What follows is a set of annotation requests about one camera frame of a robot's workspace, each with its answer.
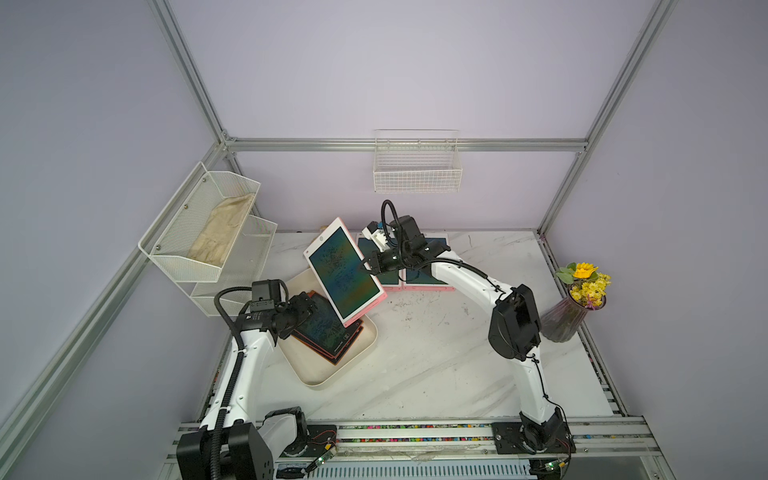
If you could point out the beige storage tray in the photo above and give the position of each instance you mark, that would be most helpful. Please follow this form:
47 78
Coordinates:
316 372

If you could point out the aluminium frame profiles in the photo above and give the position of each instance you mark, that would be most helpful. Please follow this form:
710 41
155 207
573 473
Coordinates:
102 102

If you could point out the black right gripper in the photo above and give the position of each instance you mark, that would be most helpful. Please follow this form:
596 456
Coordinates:
379 263

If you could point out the yellow flower bouquet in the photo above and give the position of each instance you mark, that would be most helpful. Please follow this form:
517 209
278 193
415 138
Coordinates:
585 284

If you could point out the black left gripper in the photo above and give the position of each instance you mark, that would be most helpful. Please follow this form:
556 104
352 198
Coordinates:
304 308

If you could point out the white mesh two-tier shelf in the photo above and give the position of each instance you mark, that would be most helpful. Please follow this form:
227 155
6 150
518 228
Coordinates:
167 242

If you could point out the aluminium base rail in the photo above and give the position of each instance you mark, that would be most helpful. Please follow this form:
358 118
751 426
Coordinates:
458 439

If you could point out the beige glove in shelf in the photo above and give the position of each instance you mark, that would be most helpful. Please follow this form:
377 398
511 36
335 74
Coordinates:
213 244

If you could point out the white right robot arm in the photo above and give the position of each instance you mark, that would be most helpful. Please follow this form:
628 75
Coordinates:
514 328

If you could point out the dark red tablet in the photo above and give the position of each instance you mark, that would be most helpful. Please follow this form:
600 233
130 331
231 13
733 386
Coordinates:
333 352
323 325

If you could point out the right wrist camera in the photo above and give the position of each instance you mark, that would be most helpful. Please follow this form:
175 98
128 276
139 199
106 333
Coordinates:
381 235

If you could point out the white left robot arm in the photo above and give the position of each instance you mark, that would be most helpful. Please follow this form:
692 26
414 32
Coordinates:
228 444

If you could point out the pink white writing tablet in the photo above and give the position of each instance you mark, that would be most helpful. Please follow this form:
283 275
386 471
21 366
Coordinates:
383 265

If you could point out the white wire wall basket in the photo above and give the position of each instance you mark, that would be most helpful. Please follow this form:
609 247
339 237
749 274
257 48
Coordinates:
424 161

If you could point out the purple glass vase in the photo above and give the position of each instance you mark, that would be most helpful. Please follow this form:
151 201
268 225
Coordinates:
561 322

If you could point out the dark red bottom tablet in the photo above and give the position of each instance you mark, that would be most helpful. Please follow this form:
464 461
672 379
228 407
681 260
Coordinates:
323 325

